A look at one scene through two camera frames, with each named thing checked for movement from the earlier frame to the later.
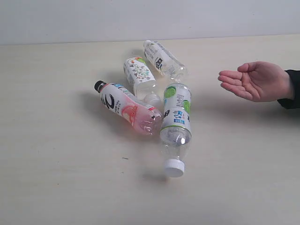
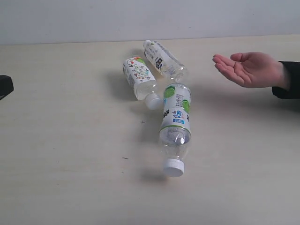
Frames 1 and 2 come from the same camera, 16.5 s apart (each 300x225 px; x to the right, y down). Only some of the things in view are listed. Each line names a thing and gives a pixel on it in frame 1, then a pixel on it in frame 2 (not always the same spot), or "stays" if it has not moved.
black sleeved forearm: x=294 y=103 to x=293 y=70
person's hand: x=258 y=81 to x=252 y=70
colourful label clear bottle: x=146 y=87 stays
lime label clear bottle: x=176 y=133 stays
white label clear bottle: x=165 y=61 stays
